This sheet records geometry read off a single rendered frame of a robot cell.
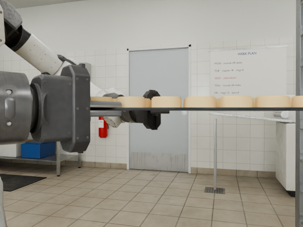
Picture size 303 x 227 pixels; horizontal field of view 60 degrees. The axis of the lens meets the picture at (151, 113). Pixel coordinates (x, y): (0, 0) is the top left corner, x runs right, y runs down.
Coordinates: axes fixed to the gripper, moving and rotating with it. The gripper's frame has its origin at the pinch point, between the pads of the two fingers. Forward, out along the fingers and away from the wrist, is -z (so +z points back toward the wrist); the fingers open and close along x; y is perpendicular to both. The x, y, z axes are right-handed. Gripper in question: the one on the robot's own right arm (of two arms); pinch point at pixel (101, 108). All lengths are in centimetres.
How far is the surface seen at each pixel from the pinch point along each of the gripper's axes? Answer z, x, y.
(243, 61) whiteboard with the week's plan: -341, 77, 191
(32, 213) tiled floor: -49, -100, 238
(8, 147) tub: -66, -59, 458
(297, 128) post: -63, -5, -2
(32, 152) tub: -95, -65, 419
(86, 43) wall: -183, 123, 407
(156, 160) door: -262, -82, 305
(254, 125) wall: -351, -22, 180
